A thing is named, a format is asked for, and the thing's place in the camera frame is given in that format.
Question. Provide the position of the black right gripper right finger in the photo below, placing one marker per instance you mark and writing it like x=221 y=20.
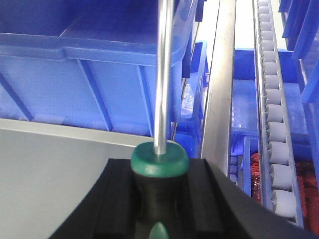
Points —
x=224 y=211

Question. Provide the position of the white roller conveyor rail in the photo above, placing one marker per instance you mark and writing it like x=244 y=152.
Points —
x=279 y=185

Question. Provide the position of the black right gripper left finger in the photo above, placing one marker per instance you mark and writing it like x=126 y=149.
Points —
x=107 y=211

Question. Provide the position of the green black screwdriver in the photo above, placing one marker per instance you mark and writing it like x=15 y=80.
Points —
x=159 y=167

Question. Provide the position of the blue bin on shelf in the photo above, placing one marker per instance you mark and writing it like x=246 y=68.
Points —
x=83 y=63

